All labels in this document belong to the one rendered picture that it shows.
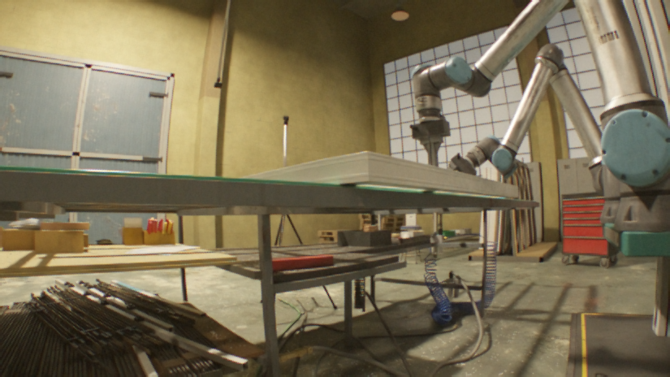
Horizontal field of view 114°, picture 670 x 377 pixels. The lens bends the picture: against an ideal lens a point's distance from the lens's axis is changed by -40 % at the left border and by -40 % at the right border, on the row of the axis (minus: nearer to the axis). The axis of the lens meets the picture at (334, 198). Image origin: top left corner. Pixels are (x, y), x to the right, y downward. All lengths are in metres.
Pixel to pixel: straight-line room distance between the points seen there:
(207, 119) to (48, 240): 6.33
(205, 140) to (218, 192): 6.77
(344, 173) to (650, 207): 0.80
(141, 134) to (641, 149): 7.34
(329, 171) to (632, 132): 0.74
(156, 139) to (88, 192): 6.85
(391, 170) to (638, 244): 0.68
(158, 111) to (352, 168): 6.90
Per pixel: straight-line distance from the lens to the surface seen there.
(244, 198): 0.66
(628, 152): 0.76
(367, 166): 0.80
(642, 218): 0.92
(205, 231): 7.22
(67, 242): 1.48
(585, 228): 4.71
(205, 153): 7.33
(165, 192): 0.59
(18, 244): 1.66
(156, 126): 7.47
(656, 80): 1.44
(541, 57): 1.55
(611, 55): 0.85
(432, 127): 1.11
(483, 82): 1.18
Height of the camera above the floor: 0.79
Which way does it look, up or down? 3 degrees up
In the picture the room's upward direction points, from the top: 1 degrees counter-clockwise
